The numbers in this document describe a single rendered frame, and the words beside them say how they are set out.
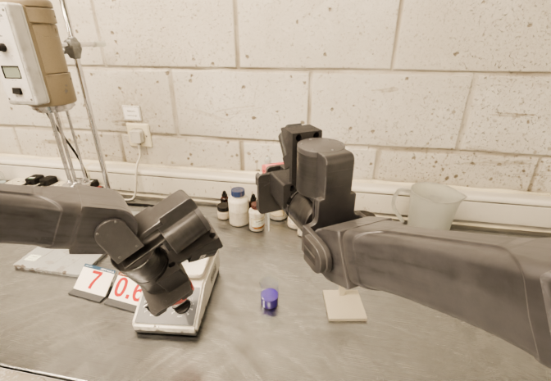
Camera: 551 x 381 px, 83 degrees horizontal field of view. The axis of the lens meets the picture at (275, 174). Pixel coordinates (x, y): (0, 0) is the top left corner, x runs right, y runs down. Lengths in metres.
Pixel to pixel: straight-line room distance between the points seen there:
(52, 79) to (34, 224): 0.54
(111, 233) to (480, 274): 0.35
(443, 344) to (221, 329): 0.43
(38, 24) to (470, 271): 0.87
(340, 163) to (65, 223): 0.30
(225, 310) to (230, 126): 0.58
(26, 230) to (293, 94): 0.77
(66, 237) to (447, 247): 0.36
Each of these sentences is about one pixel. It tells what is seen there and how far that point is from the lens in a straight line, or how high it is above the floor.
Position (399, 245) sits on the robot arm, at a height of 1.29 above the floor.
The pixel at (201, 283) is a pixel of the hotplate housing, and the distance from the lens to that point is 0.70.
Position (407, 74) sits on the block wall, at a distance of 0.99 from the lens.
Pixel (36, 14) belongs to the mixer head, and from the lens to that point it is 0.89.
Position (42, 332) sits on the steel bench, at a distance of 0.84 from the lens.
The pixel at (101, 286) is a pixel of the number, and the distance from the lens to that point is 0.85.
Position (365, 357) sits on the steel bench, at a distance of 0.68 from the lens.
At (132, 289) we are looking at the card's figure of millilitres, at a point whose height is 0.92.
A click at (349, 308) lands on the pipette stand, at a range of 0.74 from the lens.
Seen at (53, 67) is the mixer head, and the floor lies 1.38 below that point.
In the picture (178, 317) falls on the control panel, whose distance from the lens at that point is 0.70.
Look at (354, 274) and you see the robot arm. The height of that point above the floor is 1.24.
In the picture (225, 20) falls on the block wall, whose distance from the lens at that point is 1.01.
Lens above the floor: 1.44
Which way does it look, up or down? 24 degrees down
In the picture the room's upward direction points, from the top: straight up
